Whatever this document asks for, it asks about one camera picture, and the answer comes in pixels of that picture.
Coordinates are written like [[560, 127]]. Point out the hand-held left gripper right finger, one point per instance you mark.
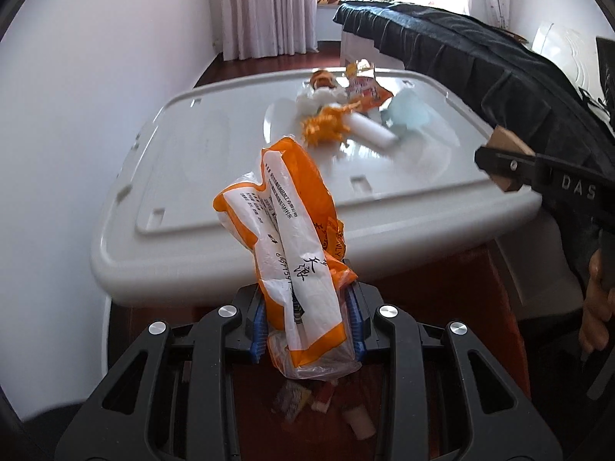
[[356, 331]]

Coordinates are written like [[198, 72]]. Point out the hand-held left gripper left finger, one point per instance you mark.
[[257, 329]]

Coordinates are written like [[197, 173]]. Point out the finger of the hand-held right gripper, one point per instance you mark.
[[514, 165]]

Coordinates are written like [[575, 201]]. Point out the wooden block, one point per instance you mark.
[[509, 141]]

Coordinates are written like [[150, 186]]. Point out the red white wrapper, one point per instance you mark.
[[324, 396]]

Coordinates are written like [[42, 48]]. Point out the scraps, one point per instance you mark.
[[290, 401]]

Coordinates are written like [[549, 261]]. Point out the orange white plastic packet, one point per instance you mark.
[[288, 249]]

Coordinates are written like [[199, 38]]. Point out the orange plastic bag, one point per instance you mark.
[[432, 288]]

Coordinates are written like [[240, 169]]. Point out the beige cylindrical container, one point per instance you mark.
[[359, 422]]

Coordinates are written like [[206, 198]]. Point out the person's right hand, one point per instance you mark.
[[593, 317]]

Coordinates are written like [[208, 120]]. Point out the light blue plastic piece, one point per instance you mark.
[[406, 110]]

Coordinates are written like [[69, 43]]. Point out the white embossed headboard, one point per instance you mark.
[[562, 48]]

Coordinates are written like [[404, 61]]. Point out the white paper roll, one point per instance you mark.
[[372, 132]]

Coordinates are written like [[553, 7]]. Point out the orange snack packet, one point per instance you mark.
[[367, 91]]

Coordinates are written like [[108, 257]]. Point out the white plastic storage box lid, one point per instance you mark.
[[216, 153]]

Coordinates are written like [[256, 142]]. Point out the white bed base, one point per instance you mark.
[[360, 53]]

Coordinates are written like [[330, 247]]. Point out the orange toy dinosaur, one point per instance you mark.
[[326, 125]]

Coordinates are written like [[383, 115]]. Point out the orange brown toy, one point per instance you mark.
[[322, 79]]

